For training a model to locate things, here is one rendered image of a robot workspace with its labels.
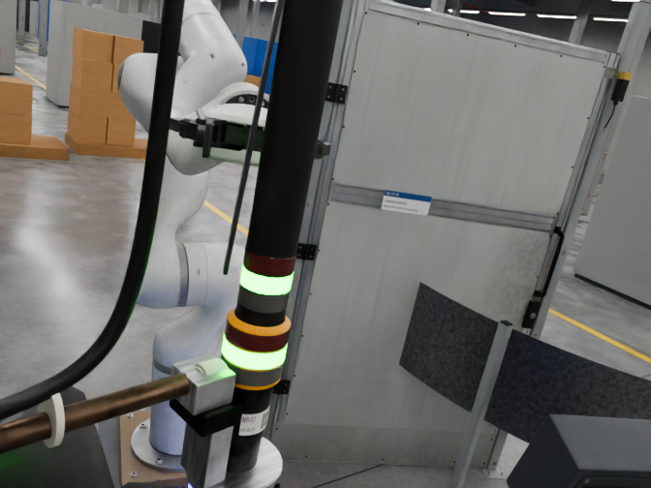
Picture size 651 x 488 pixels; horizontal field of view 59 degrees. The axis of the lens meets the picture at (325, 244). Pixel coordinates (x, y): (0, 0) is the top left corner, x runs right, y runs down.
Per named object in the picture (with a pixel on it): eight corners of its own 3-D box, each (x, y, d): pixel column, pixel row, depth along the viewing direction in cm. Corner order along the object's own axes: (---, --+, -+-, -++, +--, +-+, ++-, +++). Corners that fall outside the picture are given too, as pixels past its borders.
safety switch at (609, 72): (594, 127, 230) (613, 67, 224) (587, 126, 234) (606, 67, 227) (612, 131, 232) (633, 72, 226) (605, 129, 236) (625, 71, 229)
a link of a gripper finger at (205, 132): (209, 147, 59) (209, 159, 53) (177, 141, 58) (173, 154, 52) (213, 115, 58) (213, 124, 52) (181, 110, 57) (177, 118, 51)
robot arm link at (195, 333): (147, 349, 115) (151, 234, 108) (236, 340, 123) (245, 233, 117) (158, 379, 105) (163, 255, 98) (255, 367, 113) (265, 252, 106)
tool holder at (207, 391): (197, 536, 36) (217, 403, 33) (140, 471, 41) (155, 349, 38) (299, 481, 43) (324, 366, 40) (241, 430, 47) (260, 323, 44)
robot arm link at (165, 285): (226, 300, 103) (132, 306, 96) (209, 308, 114) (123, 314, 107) (206, 46, 113) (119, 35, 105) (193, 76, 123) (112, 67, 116)
